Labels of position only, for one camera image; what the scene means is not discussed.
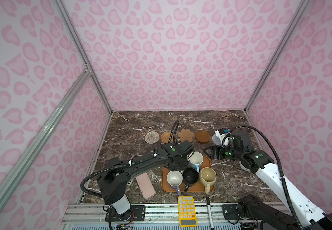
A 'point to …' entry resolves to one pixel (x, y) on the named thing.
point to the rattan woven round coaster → (165, 137)
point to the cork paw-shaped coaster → (185, 134)
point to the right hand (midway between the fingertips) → (210, 148)
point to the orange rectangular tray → (198, 188)
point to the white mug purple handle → (174, 179)
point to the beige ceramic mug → (207, 177)
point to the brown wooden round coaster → (202, 136)
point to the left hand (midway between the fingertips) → (186, 166)
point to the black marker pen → (210, 213)
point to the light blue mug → (195, 159)
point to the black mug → (190, 176)
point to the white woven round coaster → (151, 137)
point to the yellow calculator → (186, 211)
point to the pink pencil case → (146, 186)
